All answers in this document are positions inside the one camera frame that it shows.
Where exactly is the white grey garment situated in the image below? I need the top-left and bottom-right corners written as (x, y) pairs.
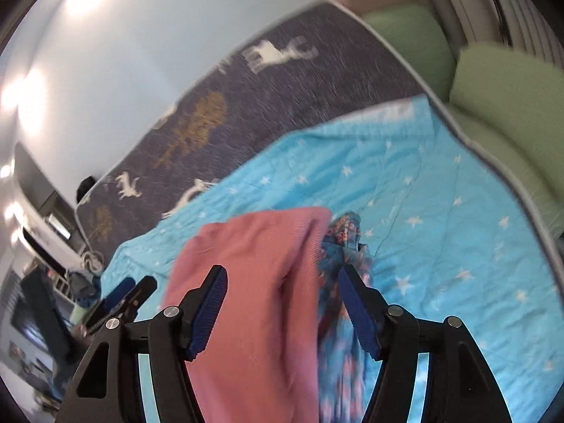
top-left (79, 249), bottom-right (105, 272)

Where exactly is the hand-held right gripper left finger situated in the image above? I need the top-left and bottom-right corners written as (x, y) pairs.
top-left (55, 265), bottom-right (228, 423)

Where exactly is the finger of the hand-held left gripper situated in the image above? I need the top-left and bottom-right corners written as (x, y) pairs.
top-left (115, 275), bottom-right (158, 319)
top-left (104, 278), bottom-right (135, 307)

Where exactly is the denim clothes pile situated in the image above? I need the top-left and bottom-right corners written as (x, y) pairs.
top-left (66, 269), bottom-right (103, 306)

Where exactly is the floral garment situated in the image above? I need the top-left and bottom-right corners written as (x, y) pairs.
top-left (316, 211), bottom-right (376, 423)

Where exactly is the pink sweater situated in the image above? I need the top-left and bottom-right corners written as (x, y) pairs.
top-left (162, 206), bottom-right (332, 423)

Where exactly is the blue star print blanket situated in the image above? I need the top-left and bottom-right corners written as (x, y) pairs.
top-left (99, 94), bottom-right (564, 423)

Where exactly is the white pleated curtain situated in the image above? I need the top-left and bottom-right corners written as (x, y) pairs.
top-left (429, 0), bottom-right (564, 68)

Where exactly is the long green cushion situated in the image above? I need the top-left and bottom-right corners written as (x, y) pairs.
top-left (449, 109), bottom-right (564, 241)

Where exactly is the deer print mattress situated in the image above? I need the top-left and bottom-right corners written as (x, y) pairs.
top-left (74, 2), bottom-right (564, 269)

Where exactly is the black bag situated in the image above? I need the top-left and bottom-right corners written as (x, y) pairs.
top-left (77, 176), bottom-right (97, 202)

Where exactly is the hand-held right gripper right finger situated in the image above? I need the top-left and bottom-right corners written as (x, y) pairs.
top-left (337, 264), bottom-right (514, 423)

